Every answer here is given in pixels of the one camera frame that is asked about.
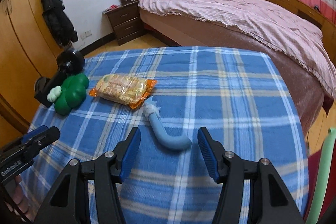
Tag person's left hand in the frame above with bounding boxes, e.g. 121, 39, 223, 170
5, 175, 34, 222

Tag light blue curved tube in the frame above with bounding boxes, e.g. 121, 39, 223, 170
142, 96, 192, 151

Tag blue plaid table blanket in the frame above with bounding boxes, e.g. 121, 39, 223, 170
22, 47, 308, 223

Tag orange snack cracker packet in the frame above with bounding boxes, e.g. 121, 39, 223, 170
89, 74, 157, 110

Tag green clover toy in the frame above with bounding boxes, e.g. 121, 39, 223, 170
47, 73, 89, 115

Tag wooden wardrobe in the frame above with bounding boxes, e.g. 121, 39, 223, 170
1, 0, 62, 146

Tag red bin with green rim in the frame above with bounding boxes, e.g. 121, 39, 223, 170
304, 128, 335, 223

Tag dark wooden nightstand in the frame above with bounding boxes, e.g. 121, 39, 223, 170
104, 1, 145, 45

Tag black jacket hanging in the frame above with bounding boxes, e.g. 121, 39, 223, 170
41, 0, 78, 47

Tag pink bed cover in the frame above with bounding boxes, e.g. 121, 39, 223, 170
138, 0, 335, 98

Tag long wooden cabinet desk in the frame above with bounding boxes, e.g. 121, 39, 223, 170
265, 0, 335, 65

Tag black suction mount stand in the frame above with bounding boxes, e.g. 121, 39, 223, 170
34, 47, 85, 108

